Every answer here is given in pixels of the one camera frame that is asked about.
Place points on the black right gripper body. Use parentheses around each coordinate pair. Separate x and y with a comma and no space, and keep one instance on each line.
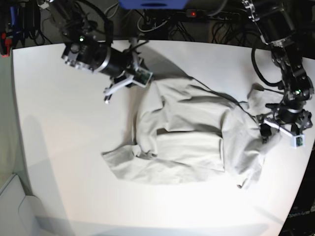
(97,57)

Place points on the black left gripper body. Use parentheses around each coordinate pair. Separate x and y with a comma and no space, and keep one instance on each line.
(290,110)

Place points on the beige t-shirt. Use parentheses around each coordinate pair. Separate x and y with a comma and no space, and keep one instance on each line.
(184,132)

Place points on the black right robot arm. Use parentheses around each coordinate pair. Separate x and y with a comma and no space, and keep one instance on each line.
(73,23)

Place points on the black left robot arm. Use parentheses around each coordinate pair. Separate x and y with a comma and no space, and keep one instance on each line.
(277,31)

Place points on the blue box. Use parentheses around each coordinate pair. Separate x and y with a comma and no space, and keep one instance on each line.
(153,4)

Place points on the red black tool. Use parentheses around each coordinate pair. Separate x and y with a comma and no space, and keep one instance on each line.
(5,45)

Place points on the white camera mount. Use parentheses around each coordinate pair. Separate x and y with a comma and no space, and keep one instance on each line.
(293,130)

